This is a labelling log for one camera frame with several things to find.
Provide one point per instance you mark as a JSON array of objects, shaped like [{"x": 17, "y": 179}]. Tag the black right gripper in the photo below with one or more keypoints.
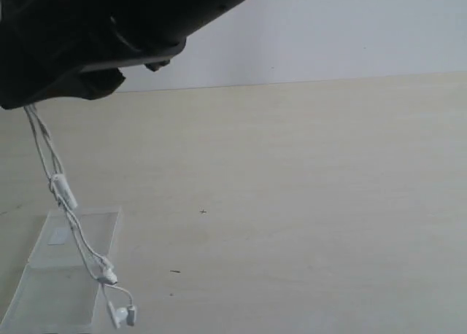
[{"x": 73, "y": 48}]

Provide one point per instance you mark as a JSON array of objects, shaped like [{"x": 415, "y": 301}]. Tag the white wired earphones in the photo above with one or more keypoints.
[{"x": 99, "y": 267}]

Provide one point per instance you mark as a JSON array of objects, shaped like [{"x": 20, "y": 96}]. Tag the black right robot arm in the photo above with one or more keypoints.
[{"x": 172, "y": 20}]

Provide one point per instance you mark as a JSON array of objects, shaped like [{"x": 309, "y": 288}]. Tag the clear plastic storage box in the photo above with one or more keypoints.
[{"x": 45, "y": 287}]

